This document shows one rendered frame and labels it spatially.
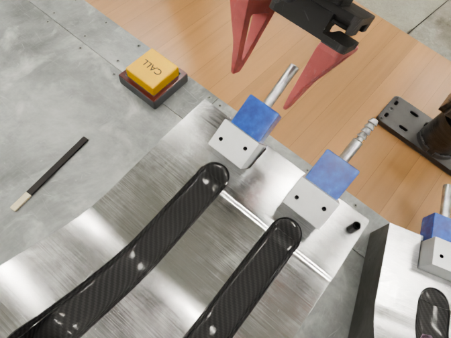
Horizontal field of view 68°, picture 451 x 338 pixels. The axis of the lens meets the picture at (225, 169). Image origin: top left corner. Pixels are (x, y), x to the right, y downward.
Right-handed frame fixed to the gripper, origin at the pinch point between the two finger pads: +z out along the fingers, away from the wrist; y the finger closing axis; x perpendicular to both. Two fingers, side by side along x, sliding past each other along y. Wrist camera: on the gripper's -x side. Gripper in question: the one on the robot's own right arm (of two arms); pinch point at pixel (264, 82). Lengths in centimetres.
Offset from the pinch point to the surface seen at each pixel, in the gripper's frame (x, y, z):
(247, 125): 3.4, -0.3, 6.8
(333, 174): 3.9, 10.8, 5.8
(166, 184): -3.5, -3.7, 15.9
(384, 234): 11.0, 21.1, 12.1
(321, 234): 2.5, 14.0, 12.1
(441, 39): 199, 20, 3
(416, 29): 196, 6, 5
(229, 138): 1.2, -0.9, 8.4
